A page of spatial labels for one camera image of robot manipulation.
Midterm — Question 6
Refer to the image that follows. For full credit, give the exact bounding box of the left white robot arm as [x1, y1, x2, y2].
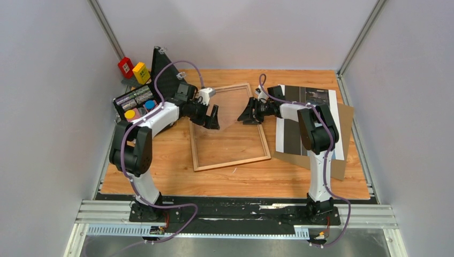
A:
[109, 83, 220, 221]

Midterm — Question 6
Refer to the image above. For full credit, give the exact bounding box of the photo print white border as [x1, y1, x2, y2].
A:
[275, 85, 341, 156]

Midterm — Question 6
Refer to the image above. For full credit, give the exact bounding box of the wooden picture frame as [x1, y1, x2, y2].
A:
[189, 82, 271, 172]

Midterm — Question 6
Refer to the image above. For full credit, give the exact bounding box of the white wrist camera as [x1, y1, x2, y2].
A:
[198, 87, 216, 106]
[255, 88, 268, 103]

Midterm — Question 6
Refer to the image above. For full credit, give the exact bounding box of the yellow round disc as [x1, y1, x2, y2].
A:
[124, 109, 136, 120]

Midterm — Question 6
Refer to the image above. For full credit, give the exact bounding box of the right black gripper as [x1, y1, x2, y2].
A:
[239, 97, 275, 125]

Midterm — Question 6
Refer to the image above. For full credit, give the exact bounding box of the brown cardboard backing sheet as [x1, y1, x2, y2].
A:
[273, 103, 354, 180]

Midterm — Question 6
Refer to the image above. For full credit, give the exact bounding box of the blue round disc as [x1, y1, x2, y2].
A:
[144, 100, 156, 110]

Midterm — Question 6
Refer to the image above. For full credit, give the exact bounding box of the yellow toy house block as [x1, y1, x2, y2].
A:
[132, 62, 151, 85]

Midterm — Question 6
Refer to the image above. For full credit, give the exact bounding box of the aluminium rail frame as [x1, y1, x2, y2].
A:
[65, 198, 407, 256]

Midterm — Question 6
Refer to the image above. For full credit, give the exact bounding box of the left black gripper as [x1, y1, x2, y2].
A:
[186, 99, 220, 130]

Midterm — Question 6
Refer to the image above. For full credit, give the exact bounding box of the black open toy case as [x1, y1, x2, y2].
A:
[112, 46, 186, 122]

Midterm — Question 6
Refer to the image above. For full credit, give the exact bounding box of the red toy house block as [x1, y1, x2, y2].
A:
[117, 57, 134, 79]

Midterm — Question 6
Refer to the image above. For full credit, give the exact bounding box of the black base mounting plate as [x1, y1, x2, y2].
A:
[129, 195, 341, 235]

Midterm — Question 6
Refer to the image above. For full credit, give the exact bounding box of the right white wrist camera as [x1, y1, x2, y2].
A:
[255, 88, 268, 103]

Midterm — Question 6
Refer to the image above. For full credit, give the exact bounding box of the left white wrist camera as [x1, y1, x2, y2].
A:
[198, 87, 216, 106]

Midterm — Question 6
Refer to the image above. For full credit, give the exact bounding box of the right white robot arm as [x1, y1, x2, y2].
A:
[237, 86, 340, 224]

